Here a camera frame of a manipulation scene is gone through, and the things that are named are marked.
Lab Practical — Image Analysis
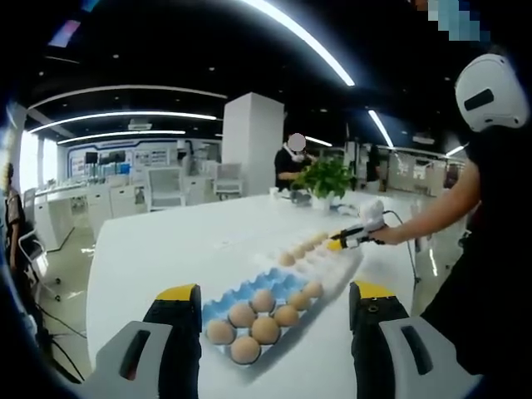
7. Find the blue framed display wall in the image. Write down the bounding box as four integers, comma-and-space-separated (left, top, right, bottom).
66, 140, 182, 175

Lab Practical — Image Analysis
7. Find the white egg tray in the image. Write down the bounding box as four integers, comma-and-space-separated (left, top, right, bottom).
251, 230, 365, 303

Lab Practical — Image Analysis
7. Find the cluster of brown eggs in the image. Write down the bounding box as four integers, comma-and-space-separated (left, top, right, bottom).
278, 231, 332, 267

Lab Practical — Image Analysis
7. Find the operator in black clothing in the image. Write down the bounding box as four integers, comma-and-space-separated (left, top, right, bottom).
419, 124, 532, 375

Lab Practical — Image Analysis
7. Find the person's right hand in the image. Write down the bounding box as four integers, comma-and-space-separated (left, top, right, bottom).
372, 226, 407, 247

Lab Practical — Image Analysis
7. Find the white mesh chair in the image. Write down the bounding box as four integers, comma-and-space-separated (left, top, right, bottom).
147, 166, 187, 209
214, 162, 244, 196

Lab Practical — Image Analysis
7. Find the white cabinet row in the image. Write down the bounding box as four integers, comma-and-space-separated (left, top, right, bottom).
32, 185, 149, 250

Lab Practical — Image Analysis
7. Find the blue egg tray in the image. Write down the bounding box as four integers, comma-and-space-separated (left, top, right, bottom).
201, 267, 326, 369

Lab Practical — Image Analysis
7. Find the long ceiling light strip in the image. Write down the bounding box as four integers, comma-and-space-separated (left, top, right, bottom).
240, 0, 357, 87

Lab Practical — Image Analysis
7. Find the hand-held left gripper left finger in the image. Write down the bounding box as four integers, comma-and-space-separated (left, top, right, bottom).
94, 283, 204, 399

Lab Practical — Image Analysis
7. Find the short ceiling light strip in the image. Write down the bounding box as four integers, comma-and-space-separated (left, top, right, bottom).
367, 108, 394, 149

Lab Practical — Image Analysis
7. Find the white table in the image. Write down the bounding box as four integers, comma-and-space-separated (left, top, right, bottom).
86, 189, 421, 399

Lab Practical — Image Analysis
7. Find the potted green plant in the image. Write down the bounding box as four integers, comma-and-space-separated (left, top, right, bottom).
289, 156, 357, 212

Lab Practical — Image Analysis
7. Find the white square pillar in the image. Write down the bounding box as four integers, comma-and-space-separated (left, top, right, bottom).
222, 91, 286, 196

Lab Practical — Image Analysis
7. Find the white office chair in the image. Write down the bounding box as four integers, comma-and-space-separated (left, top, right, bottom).
18, 230, 59, 300

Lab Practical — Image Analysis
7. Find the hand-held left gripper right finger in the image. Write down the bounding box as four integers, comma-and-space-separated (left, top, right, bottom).
348, 280, 486, 399

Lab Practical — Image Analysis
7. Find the white chest-worn device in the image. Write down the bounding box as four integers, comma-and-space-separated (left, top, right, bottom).
454, 52, 529, 133

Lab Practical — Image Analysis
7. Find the ceiling-mounted screen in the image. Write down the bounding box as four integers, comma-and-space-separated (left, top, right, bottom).
47, 18, 82, 49

